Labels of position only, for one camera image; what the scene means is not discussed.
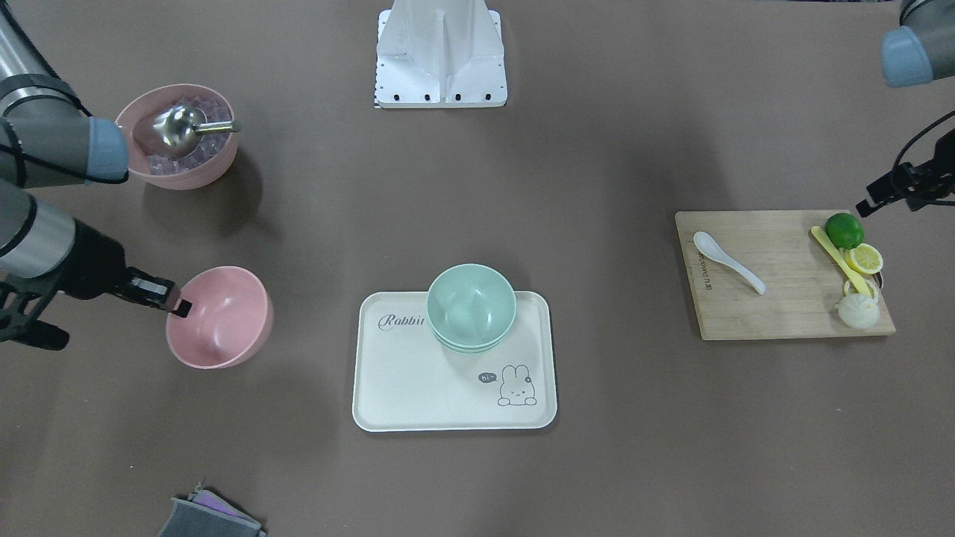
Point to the small pink bowl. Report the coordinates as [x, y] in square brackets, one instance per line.
[231, 318]

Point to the white ceramic spoon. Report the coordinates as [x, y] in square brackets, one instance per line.
[710, 248]

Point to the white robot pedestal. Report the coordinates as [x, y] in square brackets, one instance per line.
[440, 54]

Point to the lemon slice near lime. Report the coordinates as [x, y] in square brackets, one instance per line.
[864, 259]

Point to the metal ice scoop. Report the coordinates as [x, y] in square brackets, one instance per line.
[180, 130]

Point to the green lime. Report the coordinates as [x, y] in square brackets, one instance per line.
[844, 230]

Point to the green stacked bowls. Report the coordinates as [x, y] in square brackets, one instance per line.
[470, 308]

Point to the cream rabbit tray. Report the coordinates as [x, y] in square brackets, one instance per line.
[406, 381]

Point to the grey folded cloth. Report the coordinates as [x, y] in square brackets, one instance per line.
[205, 513]

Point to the bamboo cutting board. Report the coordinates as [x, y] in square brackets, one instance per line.
[804, 284]

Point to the large pink bowl with ice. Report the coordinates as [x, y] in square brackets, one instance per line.
[206, 164]

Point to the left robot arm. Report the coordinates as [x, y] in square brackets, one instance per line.
[919, 51]

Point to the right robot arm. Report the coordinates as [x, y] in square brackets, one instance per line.
[48, 139]

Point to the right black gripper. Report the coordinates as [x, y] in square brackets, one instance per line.
[98, 267]

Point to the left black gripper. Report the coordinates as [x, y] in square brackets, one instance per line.
[889, 186]

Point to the yellow plastic knife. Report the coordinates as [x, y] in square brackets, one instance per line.
[854, 278]

